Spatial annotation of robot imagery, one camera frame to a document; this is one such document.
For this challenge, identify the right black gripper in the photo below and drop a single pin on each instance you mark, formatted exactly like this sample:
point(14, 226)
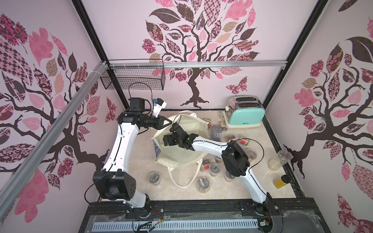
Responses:
point(177, 135)

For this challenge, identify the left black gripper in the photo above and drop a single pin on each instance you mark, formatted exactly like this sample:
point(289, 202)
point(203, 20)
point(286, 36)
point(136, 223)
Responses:
point(159, 123)

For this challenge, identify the cream canvas tote bag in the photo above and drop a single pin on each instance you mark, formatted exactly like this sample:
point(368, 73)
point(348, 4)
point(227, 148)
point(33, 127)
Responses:
point(173, 147)

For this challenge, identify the red label jar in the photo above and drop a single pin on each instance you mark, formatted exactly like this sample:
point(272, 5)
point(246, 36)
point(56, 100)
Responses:
point(205, 165)

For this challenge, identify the silver tin can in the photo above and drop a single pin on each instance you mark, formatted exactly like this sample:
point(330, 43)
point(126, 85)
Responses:
point(216, 131)

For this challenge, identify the tan seed jar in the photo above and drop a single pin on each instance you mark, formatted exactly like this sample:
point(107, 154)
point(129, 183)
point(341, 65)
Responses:
point(223, 126)

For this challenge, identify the clear seed jar grey lid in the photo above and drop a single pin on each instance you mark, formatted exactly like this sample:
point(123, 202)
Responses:
point(154, 178)

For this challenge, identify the clear seed jar dark lid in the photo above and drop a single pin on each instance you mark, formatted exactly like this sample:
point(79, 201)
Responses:
point(214, 169)

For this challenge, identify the clear seed jar striped lid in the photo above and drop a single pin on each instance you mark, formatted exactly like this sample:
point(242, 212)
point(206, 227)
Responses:
point(203, 184)

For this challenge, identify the red seed jar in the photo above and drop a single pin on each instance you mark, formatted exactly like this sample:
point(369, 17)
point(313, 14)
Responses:
point(244, 141)
point(231, 138)

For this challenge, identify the pink label seed jar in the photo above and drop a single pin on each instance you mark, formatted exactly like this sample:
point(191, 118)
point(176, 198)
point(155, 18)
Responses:
point(251, 153)

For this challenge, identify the clear jar sandy contents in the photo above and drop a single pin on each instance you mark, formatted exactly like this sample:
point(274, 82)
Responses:
point(282, 157)

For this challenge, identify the yellow label seed jar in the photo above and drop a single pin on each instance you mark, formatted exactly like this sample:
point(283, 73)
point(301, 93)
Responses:
point(282, 181)

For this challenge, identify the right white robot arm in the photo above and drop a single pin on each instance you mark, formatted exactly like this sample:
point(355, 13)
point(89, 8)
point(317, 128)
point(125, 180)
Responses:
point(235, 160)

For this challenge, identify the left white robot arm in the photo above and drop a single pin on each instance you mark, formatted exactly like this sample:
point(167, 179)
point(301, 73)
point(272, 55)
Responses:
point(113, 182)

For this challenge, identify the mint green toaster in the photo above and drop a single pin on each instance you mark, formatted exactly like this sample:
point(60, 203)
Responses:
point(243, 112)

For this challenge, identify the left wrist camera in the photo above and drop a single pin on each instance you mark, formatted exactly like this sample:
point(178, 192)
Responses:
point(158, 105)

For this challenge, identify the black wire basket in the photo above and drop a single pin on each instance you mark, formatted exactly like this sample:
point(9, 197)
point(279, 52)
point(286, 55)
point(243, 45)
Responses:
point(138, 74)

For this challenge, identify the aluminium rail left wall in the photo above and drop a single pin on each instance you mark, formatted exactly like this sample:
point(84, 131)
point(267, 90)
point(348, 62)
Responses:
point(23, 174)

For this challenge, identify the aluminium rail wall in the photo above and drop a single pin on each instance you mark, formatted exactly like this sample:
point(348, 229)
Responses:
point(23, 174)
point(201, 64)

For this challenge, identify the aluminium rail back wall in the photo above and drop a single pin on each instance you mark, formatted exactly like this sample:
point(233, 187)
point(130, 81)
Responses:
point(201, 64)

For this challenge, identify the white slotted cable duct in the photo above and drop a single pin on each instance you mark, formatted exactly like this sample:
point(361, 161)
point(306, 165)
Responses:
point(173, 226)

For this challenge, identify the black base frame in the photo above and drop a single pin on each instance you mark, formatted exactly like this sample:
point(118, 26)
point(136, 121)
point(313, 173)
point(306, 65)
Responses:
point(299, 215)

